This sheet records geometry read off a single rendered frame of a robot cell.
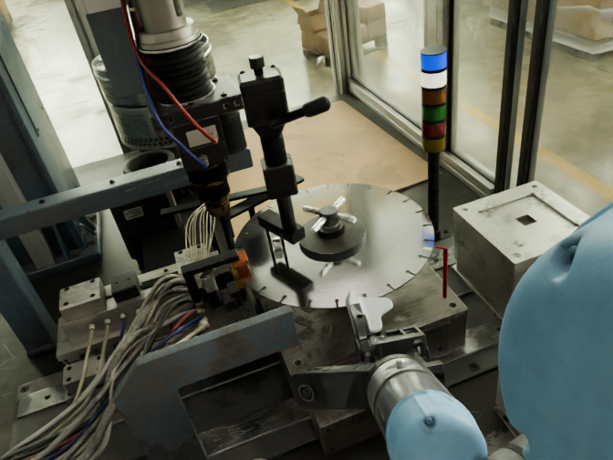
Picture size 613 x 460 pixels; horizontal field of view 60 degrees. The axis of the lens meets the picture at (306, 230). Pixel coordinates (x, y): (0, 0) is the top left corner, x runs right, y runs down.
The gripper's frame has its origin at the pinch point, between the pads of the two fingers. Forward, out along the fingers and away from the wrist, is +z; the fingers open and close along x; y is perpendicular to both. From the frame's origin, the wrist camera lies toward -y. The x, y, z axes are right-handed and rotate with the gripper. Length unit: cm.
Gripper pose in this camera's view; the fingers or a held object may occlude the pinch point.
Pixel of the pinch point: (355, 343)
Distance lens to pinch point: 78.5
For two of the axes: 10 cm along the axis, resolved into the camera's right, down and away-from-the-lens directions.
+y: 9.8, -1.8, 0.4
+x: -1.8, -9.8, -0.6
